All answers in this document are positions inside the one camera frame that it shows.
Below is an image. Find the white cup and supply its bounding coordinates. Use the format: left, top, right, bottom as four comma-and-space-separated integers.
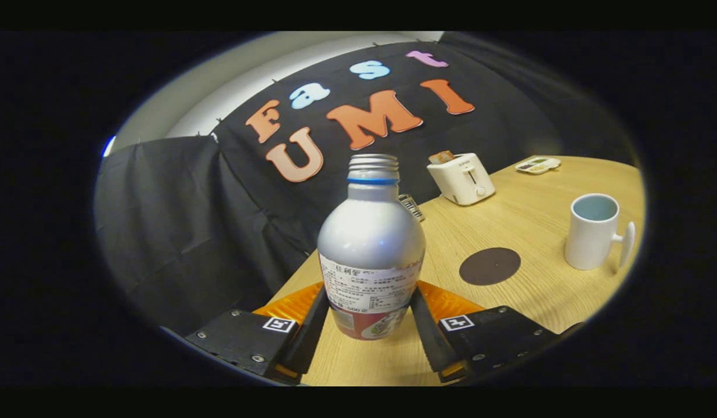
564, 193, 636, 271

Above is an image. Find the black backdrop cloth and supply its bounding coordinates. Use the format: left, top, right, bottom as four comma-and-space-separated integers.
94, 32, 637, 337

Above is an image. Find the white toaster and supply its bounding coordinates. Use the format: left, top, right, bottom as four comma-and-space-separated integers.
427, 153, 496, 206

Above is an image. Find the dark brown round coaster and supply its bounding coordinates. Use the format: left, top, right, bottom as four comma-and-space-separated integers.
459, 247, 521, 286

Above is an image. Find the white divided snack tray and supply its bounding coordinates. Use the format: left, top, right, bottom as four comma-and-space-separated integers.
515, 156, 562, 175

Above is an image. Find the silver juice bottle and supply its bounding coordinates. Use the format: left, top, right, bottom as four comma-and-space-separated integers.
317, 154, 427, 341

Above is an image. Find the wooden table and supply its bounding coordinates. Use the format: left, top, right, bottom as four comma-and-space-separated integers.
265, 156, 646, 387

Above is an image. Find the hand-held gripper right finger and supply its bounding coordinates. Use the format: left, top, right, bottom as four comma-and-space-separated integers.
409, 280, 585, 384

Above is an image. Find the small grey remote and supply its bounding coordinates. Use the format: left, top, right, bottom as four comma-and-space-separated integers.
398, 194, 425, 222

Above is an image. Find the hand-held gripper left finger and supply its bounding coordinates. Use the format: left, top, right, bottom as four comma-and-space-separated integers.
185, 282, 330, 385

